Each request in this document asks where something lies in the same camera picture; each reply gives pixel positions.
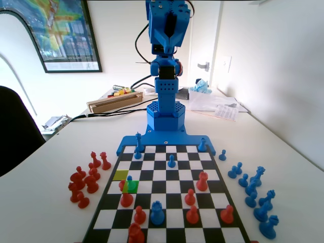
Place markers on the blue chess king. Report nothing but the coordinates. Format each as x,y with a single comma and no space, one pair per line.
139,143

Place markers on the black chair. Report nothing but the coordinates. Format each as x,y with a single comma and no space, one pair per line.
12,139

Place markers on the blue base mounting plate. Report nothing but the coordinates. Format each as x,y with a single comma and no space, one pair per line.
177,139

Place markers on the white door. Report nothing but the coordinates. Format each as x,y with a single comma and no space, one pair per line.
202,38

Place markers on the red chess knight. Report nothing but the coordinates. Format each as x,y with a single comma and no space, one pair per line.
76,181

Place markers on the red chess bishop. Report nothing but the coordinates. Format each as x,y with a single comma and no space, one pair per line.
95,160

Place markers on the white wall switch plate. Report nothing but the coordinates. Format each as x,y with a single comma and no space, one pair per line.
227,63

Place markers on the blue chess queen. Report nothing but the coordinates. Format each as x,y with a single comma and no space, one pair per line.
257,176

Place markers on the blue plush toy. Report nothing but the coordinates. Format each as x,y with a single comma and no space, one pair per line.
201,86

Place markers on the black white chessboard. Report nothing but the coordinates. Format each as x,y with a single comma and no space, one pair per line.
162,188

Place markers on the silver foil packaging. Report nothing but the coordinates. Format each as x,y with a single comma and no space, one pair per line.
54,122

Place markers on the blue chess pawn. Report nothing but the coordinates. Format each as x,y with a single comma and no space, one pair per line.
238,168
222,155
231,173
130,184
137,155
243,181
250,200
171,162

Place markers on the printed paper sheet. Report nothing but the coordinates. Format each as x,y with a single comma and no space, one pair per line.
226,112

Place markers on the brown cardboard box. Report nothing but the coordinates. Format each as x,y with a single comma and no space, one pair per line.
114,104

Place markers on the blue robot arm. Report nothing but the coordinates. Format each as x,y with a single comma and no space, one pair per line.
165,88

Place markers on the blue chess piece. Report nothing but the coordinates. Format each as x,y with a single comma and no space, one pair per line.
268,227
261,212
202,145
267,200
251,189

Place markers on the silver can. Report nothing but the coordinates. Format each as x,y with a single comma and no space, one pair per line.
117,87

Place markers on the blue geared gripper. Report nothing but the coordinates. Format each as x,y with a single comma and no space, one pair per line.
169,40

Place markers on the yellow toy block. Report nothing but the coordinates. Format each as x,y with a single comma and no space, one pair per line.
118,93

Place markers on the blue chess rook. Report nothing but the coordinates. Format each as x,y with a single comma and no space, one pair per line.
157,213

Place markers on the blue wrist camera box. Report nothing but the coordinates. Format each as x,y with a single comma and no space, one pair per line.
157,51

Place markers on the black framed poster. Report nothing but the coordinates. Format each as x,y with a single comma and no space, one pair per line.
63,33

